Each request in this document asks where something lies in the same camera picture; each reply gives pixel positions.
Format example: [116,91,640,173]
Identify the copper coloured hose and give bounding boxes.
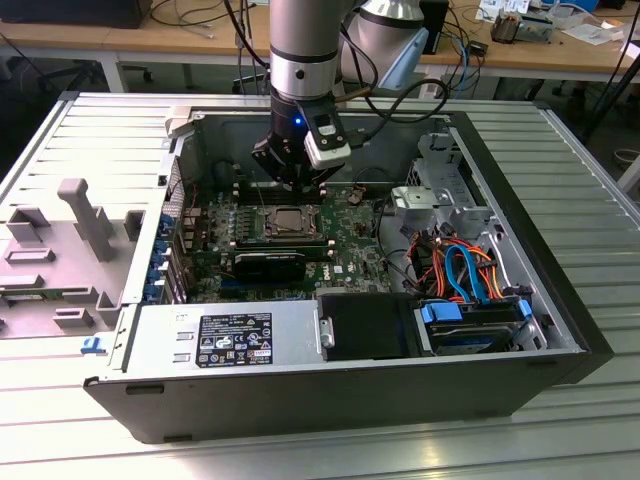
[330,84,375,104]

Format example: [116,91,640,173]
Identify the thick black wire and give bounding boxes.
[373,198,421,296]

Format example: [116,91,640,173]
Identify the metal CPU cooler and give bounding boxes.
[489,10,522,45]

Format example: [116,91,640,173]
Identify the thick black camera cable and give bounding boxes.
[348,77,452,147]

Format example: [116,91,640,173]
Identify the thin black wire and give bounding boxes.
[352,167,416,187]

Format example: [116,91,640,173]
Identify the black NVIDIA graphics card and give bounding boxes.
[232,248,307,282]

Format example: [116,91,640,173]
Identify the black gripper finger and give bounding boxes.
[299,163,341,195]
[252,137,301,193]

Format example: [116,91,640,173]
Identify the green motherboard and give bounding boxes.
[182,182,399,304]

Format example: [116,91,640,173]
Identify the white paper sheets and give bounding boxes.
[560,17,627,47]

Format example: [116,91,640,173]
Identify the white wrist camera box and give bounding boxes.
[301,112,352,170]

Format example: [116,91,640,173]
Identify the silver metal drive cage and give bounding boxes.
[399,130,501,241]

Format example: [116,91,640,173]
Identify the silver power supply unit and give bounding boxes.
[112,299,324,374]

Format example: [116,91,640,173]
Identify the large black equipment box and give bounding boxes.
[0,0,154,30]

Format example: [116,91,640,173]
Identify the tall black box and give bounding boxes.
[422,0,451,56]

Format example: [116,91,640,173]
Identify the pale blue teach pendant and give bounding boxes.
[377,27,431,91]

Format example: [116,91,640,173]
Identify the black open PC case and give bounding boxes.
[82,103,615,445]

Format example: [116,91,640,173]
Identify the grey metal device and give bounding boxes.
[519,13,555,45]

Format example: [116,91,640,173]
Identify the black tripod leg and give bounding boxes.
[582,42,640,146]

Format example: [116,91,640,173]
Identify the grey plastic parts rack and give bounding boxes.
[0,177,147,341]

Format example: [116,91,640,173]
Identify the hard disk in blue carrier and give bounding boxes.
[413,294,534,357]

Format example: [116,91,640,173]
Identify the long wooden desk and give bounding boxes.
[0,0,640,84]

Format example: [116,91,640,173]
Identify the orange power wire bundle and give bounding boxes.
[405,233,506,301]

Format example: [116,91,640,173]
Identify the blue flat data wire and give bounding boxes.
[443,242,495,306]

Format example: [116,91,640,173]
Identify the metal socket cover frame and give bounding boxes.
[264,203,321,239]

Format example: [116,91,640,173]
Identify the CPU socket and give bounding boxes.
[259,202,324,241]

